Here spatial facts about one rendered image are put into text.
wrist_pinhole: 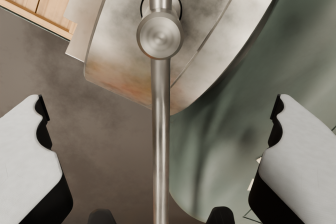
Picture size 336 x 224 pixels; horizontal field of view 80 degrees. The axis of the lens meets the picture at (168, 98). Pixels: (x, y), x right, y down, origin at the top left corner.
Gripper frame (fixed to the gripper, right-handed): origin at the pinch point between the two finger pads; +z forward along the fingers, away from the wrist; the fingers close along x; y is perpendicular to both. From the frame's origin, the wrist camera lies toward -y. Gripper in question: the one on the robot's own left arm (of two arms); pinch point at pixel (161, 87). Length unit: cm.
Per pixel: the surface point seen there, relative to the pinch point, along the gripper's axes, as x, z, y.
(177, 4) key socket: 1.3, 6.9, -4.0
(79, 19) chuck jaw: -11.2, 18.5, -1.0
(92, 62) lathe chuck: -7.1, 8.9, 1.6
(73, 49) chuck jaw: -12.5, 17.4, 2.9
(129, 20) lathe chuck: -2.7, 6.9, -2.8
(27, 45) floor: -88, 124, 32
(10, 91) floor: -108, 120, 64
